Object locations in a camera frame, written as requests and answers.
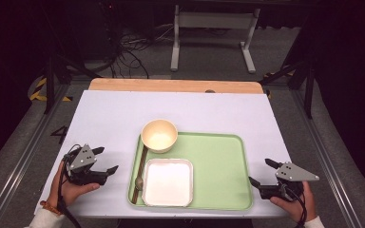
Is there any person's left hand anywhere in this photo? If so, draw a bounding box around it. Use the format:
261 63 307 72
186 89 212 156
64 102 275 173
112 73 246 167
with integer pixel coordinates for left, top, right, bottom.
48 161 102 211

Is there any white square plate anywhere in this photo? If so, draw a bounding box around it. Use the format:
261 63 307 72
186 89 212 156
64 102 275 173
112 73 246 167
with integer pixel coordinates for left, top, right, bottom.
142 158 195 208

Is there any bundle of black floor cables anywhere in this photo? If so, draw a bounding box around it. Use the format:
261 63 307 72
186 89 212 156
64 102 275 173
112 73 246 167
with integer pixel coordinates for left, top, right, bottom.
106 23 176 80

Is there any light green tray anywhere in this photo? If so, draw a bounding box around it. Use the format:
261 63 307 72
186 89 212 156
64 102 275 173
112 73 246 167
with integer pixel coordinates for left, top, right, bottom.
126 131 255 212

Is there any person's right hand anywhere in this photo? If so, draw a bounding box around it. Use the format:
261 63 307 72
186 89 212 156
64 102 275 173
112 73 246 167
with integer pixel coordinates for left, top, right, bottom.
269 180 317 224

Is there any white metal stand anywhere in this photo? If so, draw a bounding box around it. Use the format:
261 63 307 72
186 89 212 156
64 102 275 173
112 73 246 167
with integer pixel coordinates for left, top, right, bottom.
170 4 261 74

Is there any cream bowl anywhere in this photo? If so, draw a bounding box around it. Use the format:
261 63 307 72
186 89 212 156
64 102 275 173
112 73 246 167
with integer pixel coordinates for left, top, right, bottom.
140 118 179 155

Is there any orange bead bracelet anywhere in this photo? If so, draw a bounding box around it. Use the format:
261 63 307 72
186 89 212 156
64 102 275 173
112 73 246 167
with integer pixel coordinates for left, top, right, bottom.
39 199 61 217

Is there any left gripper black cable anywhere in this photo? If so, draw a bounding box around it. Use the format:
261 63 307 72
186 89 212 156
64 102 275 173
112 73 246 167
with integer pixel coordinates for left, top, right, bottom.
56 143 83 228

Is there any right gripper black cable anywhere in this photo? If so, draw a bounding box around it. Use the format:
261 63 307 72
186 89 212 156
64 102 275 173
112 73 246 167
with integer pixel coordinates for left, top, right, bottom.
281 183 309 228

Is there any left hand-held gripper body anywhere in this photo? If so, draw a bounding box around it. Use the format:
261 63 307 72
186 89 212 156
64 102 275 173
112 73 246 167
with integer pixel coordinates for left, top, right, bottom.
63 143 109 187

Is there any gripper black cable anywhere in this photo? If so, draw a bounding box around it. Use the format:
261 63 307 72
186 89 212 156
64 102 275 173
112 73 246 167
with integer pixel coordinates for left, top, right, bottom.
56 143 83 228
281 183 309 228

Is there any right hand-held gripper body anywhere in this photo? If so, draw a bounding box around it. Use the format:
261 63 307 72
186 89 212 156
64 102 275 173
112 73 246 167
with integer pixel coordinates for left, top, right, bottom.
257 161 320 201

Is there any brown wooden chopstick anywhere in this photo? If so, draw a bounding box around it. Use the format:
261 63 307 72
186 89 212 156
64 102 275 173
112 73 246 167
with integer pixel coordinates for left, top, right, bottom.
131 147 149 205
130 147 148 205

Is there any metal floor rail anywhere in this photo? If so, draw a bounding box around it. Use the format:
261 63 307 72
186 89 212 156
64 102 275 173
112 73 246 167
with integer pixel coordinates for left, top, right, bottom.
291 88 360 228
0 84 74 228

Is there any yellow black floor tape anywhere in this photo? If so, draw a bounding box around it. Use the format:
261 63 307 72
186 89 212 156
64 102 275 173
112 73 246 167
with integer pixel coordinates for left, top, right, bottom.
28 76 74 103

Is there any black tripod stand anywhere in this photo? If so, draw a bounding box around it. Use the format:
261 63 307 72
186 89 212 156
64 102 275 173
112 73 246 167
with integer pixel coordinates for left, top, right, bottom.
259 58 317 121
42 51 103 116

